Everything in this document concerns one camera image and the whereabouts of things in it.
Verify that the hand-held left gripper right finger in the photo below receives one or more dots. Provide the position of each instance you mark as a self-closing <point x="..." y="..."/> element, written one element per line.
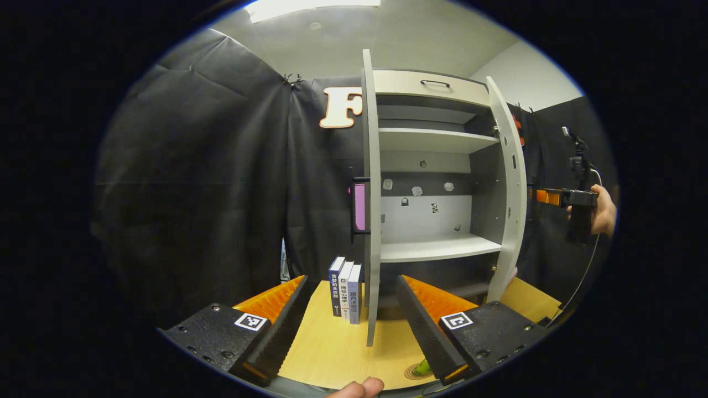
<point x="426" y="331"/>

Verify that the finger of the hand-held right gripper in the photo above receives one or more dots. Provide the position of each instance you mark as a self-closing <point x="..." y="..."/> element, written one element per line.
<point x="547" y="197"/>

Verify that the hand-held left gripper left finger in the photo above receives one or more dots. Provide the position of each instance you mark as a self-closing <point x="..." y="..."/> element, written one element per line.
<point x="282" y="331"/>

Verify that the clear bottle with green label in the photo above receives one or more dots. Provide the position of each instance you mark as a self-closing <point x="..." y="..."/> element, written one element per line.
<point x="423" y="367"/>

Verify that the white cabinet door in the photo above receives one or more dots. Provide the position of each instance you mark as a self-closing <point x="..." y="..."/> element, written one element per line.
<point x="511" y="210"/>
<point x="373" y="221"/>

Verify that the round brown coaster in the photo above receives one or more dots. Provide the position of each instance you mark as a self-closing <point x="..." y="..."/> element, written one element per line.
<point x="410" y="373"/>

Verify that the grey and white cabinet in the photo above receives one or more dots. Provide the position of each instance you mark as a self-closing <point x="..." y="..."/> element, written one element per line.
<point x="437" y="141"/>

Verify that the dark blue book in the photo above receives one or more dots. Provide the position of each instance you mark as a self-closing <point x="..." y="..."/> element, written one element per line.
<point x="335" y="287"/>

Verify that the white book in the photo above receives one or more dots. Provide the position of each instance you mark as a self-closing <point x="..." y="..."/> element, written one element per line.
<point x="344" y="293"/>

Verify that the pale blue book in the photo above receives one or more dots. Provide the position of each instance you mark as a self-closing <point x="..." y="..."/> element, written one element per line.
<point x="354" y="296"/>

